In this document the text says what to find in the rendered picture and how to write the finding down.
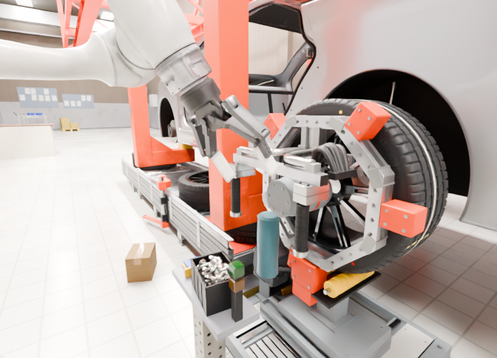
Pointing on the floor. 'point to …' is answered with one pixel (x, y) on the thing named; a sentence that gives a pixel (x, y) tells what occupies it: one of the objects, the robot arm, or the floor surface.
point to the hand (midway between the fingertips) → (248, 171)
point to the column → (205, 340)
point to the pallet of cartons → (68, 124)
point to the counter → (26, 141)
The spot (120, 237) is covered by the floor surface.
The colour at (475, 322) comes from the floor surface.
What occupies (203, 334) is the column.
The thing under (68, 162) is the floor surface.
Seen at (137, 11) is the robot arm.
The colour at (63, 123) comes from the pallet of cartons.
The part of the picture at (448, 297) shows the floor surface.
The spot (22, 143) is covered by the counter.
